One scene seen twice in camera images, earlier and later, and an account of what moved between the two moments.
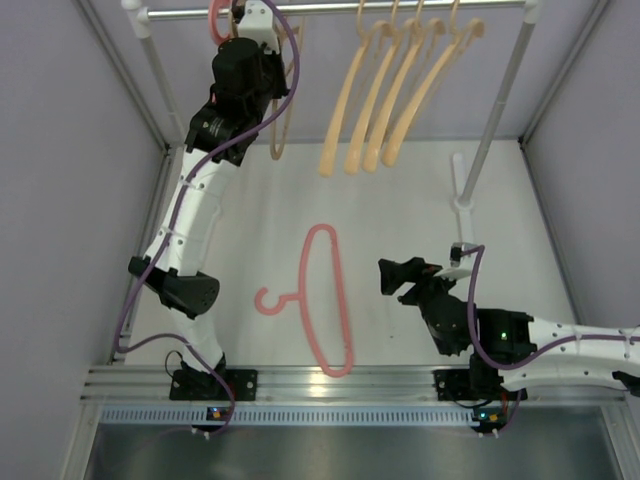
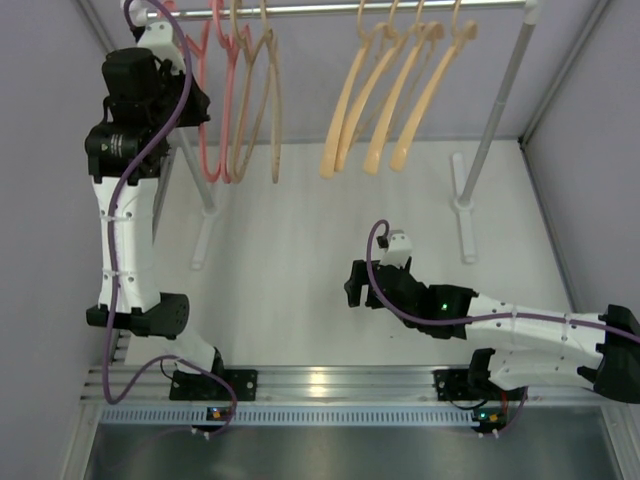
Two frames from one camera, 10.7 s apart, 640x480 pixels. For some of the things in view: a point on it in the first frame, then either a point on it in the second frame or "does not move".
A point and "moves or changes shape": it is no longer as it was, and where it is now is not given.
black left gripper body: x=272 y=81 -> x=164 y=108
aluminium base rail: x=322 y=386 does not move
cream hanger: x=459 y=37 moves or changes shape
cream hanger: x=325 y=162 does not move
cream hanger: x=392 y=87 does not move
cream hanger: x=351 y=160 moves or changes shape
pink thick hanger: x=302 y=297 -> x=201 y=50
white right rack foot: x=463 y=207 does not move
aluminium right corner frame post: x=552 y=89 does not move
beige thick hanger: x=278 y=130 moves or changes shape
